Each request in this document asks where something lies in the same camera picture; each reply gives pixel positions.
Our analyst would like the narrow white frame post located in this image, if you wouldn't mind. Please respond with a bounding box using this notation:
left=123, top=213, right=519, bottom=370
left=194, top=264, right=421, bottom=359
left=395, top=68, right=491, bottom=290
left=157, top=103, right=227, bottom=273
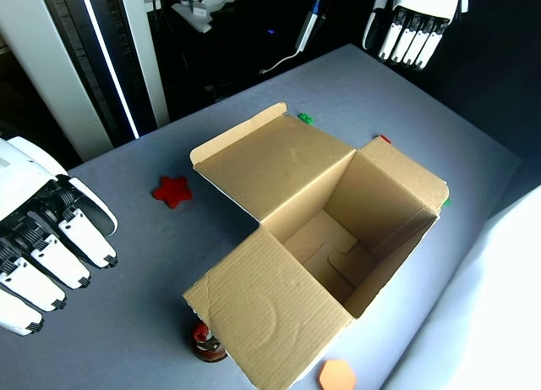
left=117, top=0, right=171, bottom=128

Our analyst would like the cardboard box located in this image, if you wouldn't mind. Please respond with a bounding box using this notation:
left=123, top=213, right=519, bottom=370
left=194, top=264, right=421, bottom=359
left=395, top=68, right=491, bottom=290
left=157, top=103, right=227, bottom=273
left=182, top=102, right=451, bottom=390

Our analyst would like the grey cable adapter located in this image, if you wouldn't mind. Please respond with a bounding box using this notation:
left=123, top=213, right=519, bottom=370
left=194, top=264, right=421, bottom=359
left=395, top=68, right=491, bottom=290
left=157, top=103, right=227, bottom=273
left=294, top=9, right=320, bottom=52

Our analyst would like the wide white frame post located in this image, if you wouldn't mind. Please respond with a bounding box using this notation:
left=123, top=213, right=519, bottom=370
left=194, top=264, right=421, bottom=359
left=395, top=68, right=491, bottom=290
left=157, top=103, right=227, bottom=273
left=0, top=0, right=114, bottom=162

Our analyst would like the small red brown figurine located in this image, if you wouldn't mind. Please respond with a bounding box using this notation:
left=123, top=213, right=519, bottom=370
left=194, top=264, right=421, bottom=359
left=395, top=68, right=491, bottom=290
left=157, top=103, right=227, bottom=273
left=189, top=321, right=229, bottom=363

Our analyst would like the orange hexagon block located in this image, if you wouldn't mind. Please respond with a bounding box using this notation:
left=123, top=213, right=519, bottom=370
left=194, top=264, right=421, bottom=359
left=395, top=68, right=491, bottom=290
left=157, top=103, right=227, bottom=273
left=319, top=359, right=358, bottom=390

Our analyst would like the white light strip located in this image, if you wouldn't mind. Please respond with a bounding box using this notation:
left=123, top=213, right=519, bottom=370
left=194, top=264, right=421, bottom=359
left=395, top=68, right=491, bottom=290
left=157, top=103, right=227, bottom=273
left=78, top=0, right=140, bottom=140

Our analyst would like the red star block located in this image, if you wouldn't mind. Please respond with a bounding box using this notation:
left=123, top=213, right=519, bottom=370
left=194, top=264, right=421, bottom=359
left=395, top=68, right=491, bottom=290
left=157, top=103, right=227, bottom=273
left=152, top=175, right=194, bottom=210

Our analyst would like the white cable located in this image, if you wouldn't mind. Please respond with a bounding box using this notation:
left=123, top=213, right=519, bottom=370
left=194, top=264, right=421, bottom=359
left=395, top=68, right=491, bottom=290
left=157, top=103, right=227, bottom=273
left=260, top=47, right=302, bottom=76

